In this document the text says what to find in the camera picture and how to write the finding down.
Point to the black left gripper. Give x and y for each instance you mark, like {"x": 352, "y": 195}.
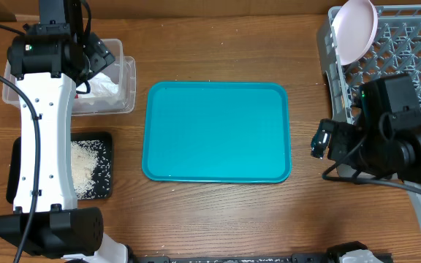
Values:
{"x": 96, "y": 53}

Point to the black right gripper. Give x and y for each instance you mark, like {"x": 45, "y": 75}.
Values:
{"x": 343, "y": 134}

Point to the white napkin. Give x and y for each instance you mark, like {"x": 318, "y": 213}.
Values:
{"x": 102, "y": 87}

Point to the large white plate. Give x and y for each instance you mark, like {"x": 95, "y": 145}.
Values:
{"x": 355, "y": 27}

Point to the pile of white rice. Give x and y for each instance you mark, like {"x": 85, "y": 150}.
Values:
{"x": 82, "y": 166}

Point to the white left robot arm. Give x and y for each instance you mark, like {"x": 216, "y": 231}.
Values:
{"x": 48, "y": 61}

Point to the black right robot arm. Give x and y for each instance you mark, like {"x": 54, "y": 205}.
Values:
{"x": 408, "y": 179}

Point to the grey dishwasher rack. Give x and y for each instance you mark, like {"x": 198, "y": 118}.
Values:
{"x": 396, "y": 49}

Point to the clear plastic bin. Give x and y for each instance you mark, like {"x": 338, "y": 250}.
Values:
{"x": 123, "y": 98}

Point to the black tray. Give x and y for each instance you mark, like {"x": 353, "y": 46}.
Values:
{"x": 104, "y": 146}

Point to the teal plastic tray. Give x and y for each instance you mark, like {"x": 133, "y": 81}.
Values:
{"x": 217, "y": 132}

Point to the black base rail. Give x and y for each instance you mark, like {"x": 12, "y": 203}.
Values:
{"x": 294, "y": 258}

